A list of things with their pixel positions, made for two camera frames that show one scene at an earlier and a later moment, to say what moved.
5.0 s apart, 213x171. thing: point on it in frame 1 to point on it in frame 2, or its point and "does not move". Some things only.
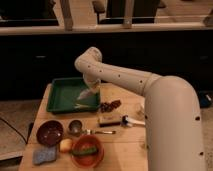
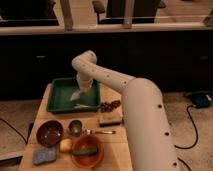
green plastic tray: [63, 94] does not move
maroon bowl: [49, 133] does not move
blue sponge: [44, 155] does not move
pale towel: [85, 93] to [75, 95]
